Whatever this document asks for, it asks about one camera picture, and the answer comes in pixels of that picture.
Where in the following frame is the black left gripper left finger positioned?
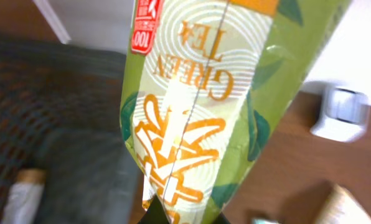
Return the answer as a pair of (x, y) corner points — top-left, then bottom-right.
(138, 196), (169, 224)

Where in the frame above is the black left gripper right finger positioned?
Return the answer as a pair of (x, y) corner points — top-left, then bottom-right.
(212, 213), (231, 224)

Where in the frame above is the teal tissue pack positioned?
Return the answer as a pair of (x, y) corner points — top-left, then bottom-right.
(251, 218), (279, 224)

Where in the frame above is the pale yellow snack bag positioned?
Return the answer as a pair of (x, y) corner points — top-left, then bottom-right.
(313, 185), (371, 224)

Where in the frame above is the white tube gold cap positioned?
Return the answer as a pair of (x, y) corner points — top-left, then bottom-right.
(0, 168), (46, 224)

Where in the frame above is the green tea pouch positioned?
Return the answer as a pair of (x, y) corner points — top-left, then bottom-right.
(120, 0), (350, 223)

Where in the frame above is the white barcode scanner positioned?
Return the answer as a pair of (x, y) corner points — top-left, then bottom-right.
(310, 85), (370, 142)

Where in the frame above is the grey plastic basket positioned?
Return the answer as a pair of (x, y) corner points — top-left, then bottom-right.
(0, 34), (139, 223)

